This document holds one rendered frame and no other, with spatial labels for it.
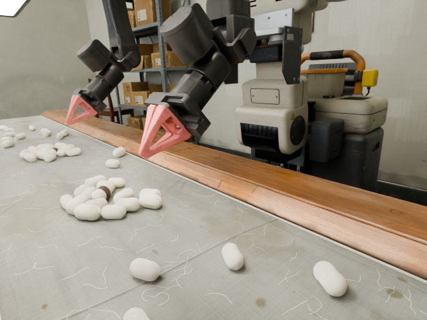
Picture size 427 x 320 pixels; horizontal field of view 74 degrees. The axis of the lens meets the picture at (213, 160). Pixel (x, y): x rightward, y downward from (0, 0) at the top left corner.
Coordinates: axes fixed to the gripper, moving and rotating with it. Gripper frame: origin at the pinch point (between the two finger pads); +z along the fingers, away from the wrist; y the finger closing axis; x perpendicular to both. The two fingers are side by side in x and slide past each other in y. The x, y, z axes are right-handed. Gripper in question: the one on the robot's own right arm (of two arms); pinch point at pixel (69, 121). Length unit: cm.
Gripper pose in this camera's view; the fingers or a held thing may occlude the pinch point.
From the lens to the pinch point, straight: 86.6
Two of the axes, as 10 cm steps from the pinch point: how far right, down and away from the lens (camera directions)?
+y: 6.5, 2.2, -7.3
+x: 5.2, 5.7, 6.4
